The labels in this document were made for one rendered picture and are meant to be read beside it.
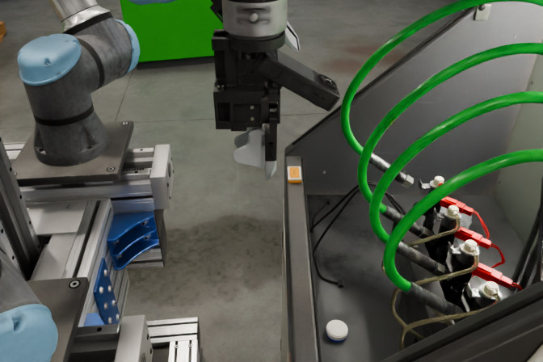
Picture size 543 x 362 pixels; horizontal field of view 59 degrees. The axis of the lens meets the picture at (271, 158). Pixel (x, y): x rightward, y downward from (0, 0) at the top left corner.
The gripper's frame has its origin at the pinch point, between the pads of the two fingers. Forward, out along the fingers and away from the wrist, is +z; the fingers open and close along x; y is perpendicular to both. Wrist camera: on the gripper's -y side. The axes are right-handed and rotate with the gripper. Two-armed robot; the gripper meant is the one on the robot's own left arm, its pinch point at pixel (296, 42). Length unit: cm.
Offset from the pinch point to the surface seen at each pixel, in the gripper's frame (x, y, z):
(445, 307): 27.5, 1.3, 40.1
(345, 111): 10.5, -1.3, 13.3
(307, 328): 23.1, 22.4, 35.5
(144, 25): -280, 140, -91
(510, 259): -14, -4, 66
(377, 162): 7.3, 0.5, 24.0
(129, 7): -273, 137, -106
